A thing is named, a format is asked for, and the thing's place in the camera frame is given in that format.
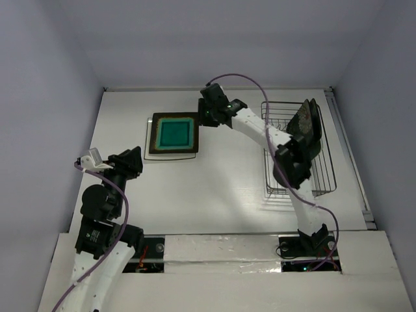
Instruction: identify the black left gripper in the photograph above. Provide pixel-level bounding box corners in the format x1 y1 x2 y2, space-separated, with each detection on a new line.
98 145 143 215

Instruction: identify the white square plate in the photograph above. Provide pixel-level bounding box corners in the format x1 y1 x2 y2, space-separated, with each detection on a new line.
144 118 196 162

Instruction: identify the teal square plate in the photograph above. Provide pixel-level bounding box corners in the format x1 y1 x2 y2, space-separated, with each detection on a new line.
149 112 199 154

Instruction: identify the dark patterned plate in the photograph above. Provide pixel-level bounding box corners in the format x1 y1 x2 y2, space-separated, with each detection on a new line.
286 99 321 138

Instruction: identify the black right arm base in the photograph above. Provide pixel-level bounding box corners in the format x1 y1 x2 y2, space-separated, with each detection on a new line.
278 224 335 259

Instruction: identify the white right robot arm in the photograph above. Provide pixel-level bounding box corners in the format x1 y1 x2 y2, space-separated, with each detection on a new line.
198 83 328 255

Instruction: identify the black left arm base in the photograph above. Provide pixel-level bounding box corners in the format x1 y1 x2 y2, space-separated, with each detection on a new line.
136 235 165 260

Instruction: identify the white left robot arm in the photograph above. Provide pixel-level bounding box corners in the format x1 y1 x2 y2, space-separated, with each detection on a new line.
53 146 144 311

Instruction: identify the white foam block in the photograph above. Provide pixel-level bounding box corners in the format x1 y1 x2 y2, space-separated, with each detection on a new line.
163 235 281 263

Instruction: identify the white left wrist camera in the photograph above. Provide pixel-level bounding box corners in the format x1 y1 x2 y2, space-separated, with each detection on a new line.
75 148 105 172

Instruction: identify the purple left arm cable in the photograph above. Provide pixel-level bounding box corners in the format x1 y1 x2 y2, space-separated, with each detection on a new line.
51 162 131 312

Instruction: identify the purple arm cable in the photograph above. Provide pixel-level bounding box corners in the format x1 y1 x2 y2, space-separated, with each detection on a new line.
207 73 341 272
51 162 131 312

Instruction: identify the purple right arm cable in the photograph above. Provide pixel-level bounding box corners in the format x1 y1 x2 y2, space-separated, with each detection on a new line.
207 73 341 272

